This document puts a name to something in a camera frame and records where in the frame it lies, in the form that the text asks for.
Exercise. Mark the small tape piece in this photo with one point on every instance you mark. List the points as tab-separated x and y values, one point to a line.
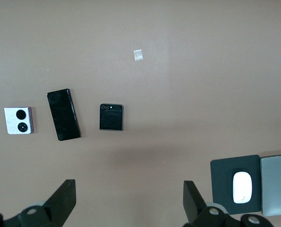
137	55

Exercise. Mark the black flip phone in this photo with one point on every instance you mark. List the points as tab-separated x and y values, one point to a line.
110	119

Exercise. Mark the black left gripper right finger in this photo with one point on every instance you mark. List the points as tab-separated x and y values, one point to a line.
191	198

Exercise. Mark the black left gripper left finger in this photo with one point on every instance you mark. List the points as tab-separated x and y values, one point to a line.
64	198

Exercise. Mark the white flip phone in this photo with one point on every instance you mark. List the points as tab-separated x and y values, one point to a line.
11	120

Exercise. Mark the black slab smartphone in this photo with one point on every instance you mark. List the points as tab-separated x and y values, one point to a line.
63	114

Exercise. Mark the white computer mouse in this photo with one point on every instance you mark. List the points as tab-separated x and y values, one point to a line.
242	188

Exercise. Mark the black mouse pad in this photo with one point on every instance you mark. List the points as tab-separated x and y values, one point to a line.
221	179

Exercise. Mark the silver closed laptop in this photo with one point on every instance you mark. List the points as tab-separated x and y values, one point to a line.
277	184

